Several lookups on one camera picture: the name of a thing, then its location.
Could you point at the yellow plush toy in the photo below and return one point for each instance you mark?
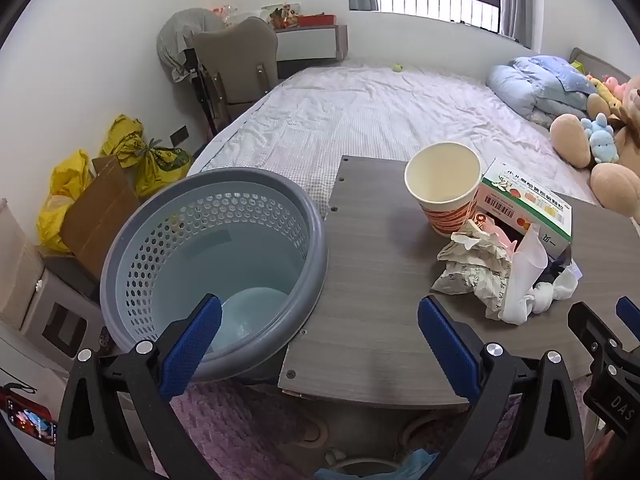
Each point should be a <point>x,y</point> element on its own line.
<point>602,95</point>

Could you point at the printed paper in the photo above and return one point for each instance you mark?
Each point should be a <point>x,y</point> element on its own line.
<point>470,270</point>

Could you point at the blue cloth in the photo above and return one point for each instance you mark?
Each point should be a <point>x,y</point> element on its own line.
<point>375,469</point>

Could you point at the beige storage bin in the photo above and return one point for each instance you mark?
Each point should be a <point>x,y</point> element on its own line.
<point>17,265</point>

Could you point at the white plastic wrapper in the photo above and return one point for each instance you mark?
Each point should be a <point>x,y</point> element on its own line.
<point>530,260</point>

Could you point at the dark wall socket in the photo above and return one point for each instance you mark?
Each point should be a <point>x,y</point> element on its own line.
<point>179,135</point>

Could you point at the light blue pillow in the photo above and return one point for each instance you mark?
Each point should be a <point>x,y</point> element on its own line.
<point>535,85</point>

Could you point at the red phone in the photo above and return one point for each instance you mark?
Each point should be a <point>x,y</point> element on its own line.
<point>32,420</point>

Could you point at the pink plush toy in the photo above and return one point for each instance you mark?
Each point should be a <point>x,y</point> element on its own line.
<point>615,82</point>

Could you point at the colourful figurine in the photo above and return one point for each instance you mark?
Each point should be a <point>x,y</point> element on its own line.
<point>284,16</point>

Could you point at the tied yellow bag green print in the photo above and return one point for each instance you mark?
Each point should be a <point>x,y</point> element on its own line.
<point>162,170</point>

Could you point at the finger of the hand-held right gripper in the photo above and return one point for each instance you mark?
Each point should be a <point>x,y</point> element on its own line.
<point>629,317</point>
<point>595,330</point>

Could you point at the brown cardboard box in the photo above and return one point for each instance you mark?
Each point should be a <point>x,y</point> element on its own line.
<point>100,215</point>

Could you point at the bed with checked sheet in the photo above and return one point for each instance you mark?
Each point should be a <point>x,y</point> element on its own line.
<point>375,115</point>

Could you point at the red box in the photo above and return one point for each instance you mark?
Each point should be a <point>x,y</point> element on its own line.
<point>317,20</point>

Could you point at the grey cloth cover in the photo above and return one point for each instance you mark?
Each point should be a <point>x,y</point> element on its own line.
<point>180,35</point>

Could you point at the blue plush toy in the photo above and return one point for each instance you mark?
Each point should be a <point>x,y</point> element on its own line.
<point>602,140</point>

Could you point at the beige upholstered chair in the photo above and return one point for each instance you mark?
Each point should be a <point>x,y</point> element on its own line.
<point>235,60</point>

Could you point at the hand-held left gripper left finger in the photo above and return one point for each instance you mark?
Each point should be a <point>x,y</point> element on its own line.
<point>192,340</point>

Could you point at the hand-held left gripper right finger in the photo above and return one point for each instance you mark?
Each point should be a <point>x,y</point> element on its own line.
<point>447,340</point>

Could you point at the white tissue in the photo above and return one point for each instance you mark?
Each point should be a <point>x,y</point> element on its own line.
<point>562,287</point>

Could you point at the grey cabinet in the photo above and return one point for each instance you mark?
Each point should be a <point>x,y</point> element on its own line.
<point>60,310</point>

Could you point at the grey perforated plastic basket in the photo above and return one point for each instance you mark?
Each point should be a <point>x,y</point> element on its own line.
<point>150,240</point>

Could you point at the purple fluffy blanket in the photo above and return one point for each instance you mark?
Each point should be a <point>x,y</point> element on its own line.
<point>235,425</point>

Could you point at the white green medicine box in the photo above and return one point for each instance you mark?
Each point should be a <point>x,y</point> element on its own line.
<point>525,200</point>

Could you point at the white orange paper cup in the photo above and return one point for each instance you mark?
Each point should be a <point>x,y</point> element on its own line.
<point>440,175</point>

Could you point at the white grey wall desk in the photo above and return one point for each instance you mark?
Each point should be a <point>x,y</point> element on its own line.
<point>305,42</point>

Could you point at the brown teddy bear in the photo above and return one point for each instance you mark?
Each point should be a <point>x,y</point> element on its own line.
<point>570,140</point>

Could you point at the yellow plastic bag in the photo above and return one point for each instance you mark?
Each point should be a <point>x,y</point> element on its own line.
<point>60,195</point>
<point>120,135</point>

